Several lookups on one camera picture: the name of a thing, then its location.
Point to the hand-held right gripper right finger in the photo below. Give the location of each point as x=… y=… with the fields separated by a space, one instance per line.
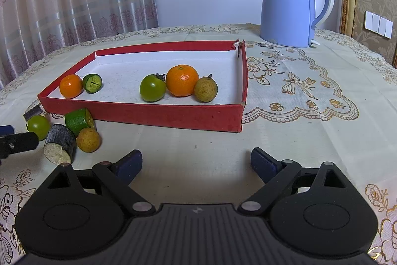
x=263 y=164

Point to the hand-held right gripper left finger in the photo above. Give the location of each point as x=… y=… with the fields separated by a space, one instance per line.
x=130 y=166

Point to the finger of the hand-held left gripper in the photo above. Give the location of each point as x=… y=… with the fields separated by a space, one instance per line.
x=6 y=129
x=20 y=142

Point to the round green citrus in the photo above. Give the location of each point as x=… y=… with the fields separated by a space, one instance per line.
x=38 y=127

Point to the stemless brown longan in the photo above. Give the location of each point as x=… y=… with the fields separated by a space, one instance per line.
x=88 y=140

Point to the green sugarcane piece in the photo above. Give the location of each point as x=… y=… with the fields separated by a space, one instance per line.
x=77 y=120

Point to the red shallow cardboard box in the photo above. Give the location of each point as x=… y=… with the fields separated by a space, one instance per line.
x=186 y=119

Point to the small orange tangerine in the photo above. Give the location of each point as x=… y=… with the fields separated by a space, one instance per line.
x=70 y=86

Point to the green tomato with calyx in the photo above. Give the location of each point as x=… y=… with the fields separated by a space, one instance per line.
x=152 y=88

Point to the cut green citrus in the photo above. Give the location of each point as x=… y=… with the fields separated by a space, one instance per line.
x=92 y=83

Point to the brown longan with stem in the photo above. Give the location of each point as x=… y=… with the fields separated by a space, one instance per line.
x=206 y=89

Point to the large orange tangerine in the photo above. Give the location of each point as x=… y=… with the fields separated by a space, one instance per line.
x=182 y=81

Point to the blue electric kettle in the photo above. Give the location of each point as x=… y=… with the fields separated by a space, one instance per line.
x=285 y=4

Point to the white wall switch panel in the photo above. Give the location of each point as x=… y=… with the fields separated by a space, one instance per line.
x=378 y=24

